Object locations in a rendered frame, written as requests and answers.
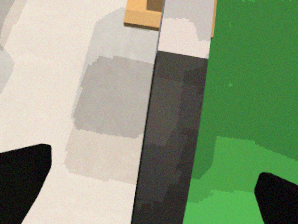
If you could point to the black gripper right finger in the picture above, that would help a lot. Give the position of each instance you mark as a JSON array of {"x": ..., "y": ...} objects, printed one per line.
[{"x": 277, "y": 199}]

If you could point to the green putting mat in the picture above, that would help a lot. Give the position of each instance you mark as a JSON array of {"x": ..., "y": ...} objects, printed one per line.
[{"x": 249, "y": 118}]

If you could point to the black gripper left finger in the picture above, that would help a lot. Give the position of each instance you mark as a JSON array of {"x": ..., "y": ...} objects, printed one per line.
[{"x": 22, "y": 175}]

